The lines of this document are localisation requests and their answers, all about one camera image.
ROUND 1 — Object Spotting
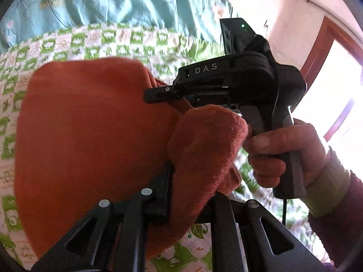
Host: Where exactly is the orange knit sweater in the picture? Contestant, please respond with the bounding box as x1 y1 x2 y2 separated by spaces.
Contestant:
14 57 250 261

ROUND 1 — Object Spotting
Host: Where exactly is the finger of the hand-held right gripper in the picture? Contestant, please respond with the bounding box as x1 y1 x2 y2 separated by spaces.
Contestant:
144 86 194 112

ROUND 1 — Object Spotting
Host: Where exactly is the person's right hand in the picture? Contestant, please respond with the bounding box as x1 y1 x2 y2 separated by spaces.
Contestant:
242 118 331 189

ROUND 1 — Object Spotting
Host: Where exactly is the green frog print bedsheet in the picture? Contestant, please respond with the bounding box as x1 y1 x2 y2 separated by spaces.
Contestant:
0 24 321 272

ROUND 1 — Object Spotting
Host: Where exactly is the blue floral quilt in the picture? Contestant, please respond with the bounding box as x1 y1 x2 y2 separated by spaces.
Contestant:
0 0 236 51

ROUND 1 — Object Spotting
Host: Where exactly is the wooden window frame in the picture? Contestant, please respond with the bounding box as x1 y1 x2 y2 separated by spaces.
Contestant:
299 15 363 142

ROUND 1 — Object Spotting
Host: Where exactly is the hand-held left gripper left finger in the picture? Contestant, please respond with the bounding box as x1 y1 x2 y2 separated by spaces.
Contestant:
31 160 176 272

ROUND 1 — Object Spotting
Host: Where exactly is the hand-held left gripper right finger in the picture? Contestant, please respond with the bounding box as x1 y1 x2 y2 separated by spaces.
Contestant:
196 193 326 272

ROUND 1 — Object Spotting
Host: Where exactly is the person's right forearm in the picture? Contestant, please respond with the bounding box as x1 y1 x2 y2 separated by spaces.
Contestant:
301 146 363 270

